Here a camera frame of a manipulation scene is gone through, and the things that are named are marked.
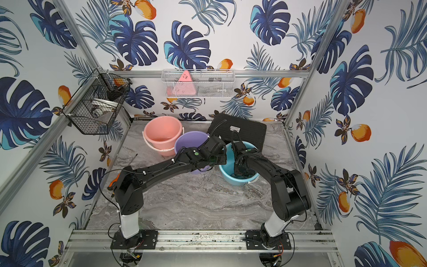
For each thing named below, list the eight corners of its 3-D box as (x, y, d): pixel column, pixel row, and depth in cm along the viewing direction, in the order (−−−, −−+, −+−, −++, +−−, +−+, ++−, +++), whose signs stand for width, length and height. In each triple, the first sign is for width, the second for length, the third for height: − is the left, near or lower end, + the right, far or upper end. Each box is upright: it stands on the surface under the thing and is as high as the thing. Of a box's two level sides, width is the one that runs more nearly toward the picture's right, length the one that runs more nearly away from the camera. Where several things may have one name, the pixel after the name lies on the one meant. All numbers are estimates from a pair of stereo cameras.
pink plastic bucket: (148, 161, 104) (138, 142, 89) (156, 135, 117) (148, 115, 103) (184, 161, 104) (179, 142, 89) (187, 135, 117) (184, 116, 103)
